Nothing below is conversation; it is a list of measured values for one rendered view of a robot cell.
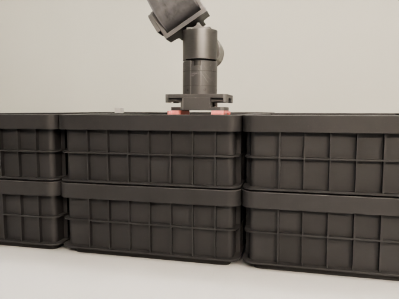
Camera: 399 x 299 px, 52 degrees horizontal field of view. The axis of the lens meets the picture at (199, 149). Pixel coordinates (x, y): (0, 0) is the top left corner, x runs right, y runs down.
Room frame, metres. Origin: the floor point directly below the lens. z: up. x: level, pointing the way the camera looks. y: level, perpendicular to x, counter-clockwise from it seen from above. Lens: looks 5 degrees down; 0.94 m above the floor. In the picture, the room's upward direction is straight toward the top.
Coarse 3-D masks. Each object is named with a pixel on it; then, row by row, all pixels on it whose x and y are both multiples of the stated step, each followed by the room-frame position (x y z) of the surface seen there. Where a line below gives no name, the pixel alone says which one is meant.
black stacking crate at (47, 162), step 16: (0, 144) 0.69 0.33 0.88; (16, 144) 0.69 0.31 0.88; (32, 144) 0.68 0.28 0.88; (48, 144) 0.67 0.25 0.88; (64, 144) 0.69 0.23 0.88; (0, 160) 0.69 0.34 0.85; (16, 160) 0.69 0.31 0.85; (32, 160) 0.68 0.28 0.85; (48, 160) 0.67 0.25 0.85; (64, 160) 0.69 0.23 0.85; (0, 176) 0.69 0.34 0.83; (16, 176) 0.69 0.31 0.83; (32, 176) 0.68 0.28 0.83; (48, 176) 0.67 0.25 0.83; (64, 176) 0.69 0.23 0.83
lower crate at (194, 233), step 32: (64, 192) 0.66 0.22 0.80; (96, 192) 0.64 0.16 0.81; (128, 192) 0.63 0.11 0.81; (160, 192) 0.61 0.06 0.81; (192, 192) 0.60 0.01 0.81; (224, 192) 0.59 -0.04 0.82; (96, 224) 0.65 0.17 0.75; (128, 224) 0.63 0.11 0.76; (160, 224) 0.62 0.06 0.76; (192, 224) 0.61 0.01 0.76; (224, 224) 0.60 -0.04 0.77; (160, 256) 0.63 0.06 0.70; (192, 256) 0.61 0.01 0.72; (224, 256) 0.60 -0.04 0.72
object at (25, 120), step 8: (0, 120) 0.68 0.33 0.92; (8, 120) 0.68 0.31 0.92; (16, 120) 0.67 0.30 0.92; (24, 120) 0.67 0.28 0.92; (32, 120) 0.67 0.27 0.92; (40, 120) 0.66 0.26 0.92; (48, 120) 0.66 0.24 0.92; (56, 120) 0.67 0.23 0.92; (0, 128) 0.68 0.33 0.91; (8, 128) 0.68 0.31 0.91; (16, 128) 0.67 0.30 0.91; (24, 128) 0.67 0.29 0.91; (32, 128) 0.67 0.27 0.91; (40, 128) 0.66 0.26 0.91; (48, 128) 0.66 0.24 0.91; (56, 128) 0.67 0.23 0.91
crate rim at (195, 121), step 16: (64, 128) 0.65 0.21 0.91; (80, 128) 0.65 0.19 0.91; (96, 128) 0.64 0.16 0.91; (112, 128) 0.63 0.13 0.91; (128, 128) 0.63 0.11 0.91; (144, 128) 0.62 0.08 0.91; (160, 128) 0.61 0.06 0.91; (176, 128) 0.61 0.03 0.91; (192, 128) 0.60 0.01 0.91; (208, 128) 0.60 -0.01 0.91; (224, 128) 0.59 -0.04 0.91; (240, 128) 0.60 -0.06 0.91
